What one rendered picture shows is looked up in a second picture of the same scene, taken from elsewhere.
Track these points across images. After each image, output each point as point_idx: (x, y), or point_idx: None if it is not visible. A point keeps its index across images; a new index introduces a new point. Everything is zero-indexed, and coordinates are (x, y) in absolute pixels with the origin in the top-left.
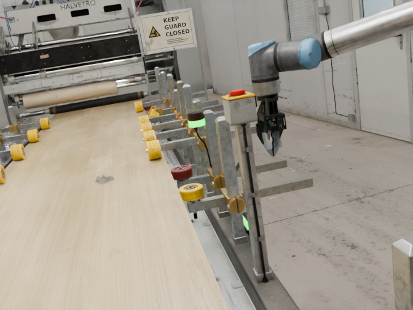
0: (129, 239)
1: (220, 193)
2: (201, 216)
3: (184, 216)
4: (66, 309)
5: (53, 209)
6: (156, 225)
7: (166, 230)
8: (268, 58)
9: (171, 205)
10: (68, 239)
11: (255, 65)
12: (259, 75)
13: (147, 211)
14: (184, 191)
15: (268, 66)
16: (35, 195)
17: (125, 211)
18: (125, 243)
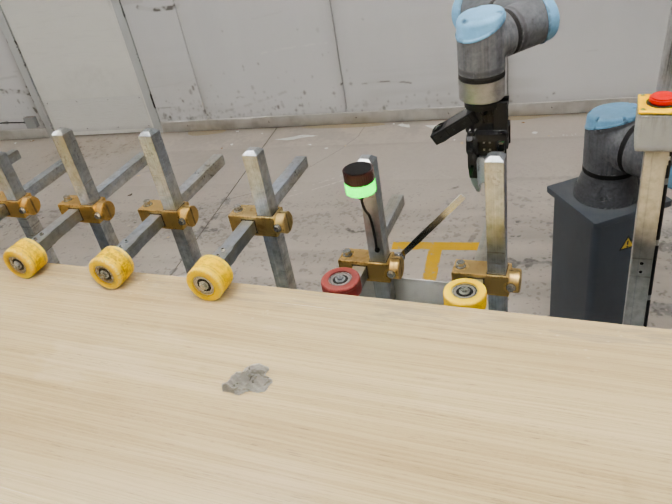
0: (648, 403)
1: (391, 285)
2: None
3: (596, 326)
4: None
5: (341, 489)
6: (606, 362)
7: (640, 356)
8: (512, 37)
9: (521, 328)
10: (572, 487)
11: (492, 53)
12: (497, 68)
13: (522, 359)
14: (477, 301)
15: (508, 51)
16: None
17: (493, 385)
18: (664, 412)
